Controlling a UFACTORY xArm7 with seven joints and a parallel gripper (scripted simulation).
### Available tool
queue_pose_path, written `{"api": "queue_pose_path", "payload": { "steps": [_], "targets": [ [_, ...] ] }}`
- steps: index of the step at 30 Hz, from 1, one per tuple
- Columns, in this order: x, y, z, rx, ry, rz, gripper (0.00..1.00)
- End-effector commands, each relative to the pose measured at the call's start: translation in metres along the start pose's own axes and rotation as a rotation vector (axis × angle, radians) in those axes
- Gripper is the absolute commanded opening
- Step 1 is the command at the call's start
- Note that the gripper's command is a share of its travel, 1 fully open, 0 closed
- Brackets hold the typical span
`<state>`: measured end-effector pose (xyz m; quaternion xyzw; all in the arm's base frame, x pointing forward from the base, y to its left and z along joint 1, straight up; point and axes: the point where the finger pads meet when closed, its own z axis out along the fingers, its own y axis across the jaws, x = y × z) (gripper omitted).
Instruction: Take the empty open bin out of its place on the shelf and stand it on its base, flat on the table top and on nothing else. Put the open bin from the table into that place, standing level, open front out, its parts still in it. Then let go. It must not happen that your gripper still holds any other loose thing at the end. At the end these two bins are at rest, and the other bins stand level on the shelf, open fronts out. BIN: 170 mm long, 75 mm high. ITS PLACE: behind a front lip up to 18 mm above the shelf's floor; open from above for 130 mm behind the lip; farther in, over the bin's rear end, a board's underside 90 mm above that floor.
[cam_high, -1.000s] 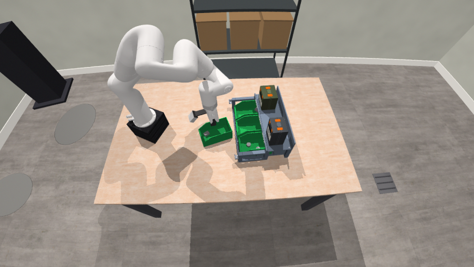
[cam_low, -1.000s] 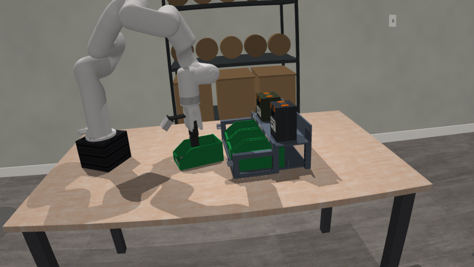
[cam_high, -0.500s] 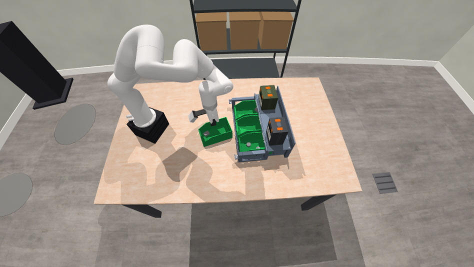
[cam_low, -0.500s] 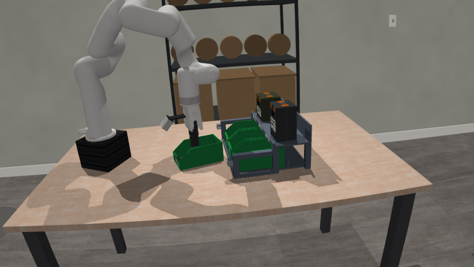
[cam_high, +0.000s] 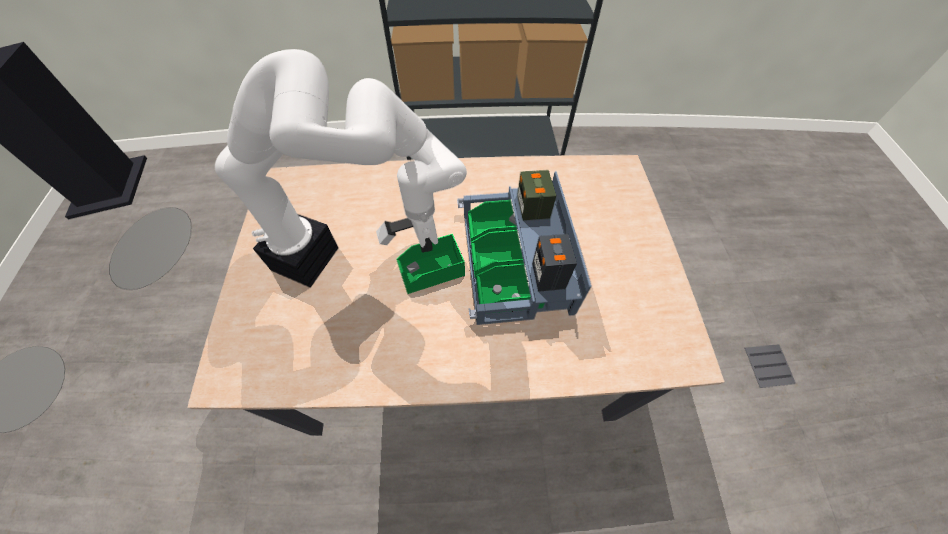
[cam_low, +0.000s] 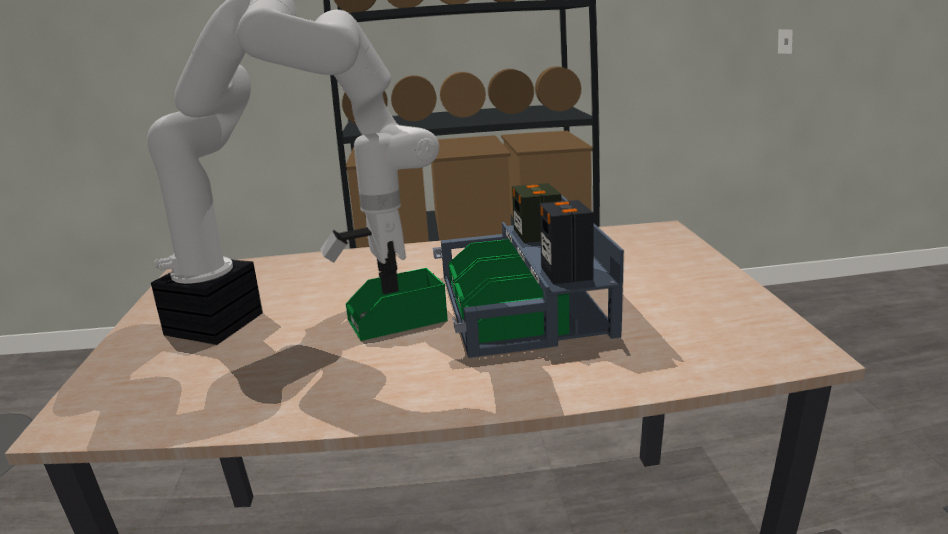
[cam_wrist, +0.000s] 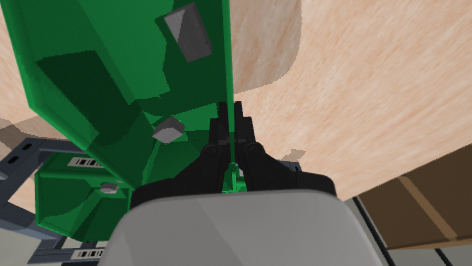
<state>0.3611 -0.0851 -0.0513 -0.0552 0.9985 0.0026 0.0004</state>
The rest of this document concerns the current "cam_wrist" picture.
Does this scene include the black case with orange latches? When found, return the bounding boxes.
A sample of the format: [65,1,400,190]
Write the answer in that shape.
[61,261,99,266]

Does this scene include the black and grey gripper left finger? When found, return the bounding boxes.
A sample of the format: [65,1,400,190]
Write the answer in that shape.
[129,102,231,211]

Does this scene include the green bin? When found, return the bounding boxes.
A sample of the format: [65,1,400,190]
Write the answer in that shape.
[0,0,236,192]
[222,166,247,193]
[34,152,133,242]

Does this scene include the dark grey metal shelf rack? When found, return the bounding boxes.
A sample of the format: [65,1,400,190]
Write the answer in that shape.
[0,137,105,265]

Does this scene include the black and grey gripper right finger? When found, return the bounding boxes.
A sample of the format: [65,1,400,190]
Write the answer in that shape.
[234,101,337,197]

